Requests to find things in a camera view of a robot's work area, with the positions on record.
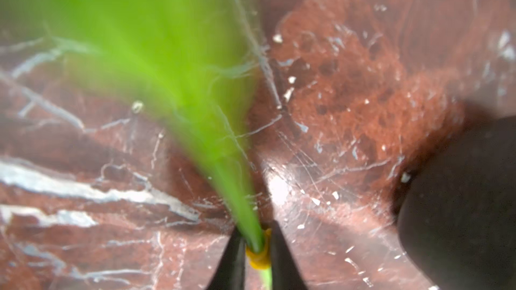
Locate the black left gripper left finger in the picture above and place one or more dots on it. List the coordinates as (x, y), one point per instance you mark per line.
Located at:
(230, 272)

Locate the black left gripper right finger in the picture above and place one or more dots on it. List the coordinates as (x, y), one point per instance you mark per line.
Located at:
(285, 273)

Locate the black cylindrical vase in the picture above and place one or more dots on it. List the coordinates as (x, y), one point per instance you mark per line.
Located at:
(457, 222)

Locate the orange pink tulip bundle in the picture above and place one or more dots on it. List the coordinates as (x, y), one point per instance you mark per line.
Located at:
(183, 59)

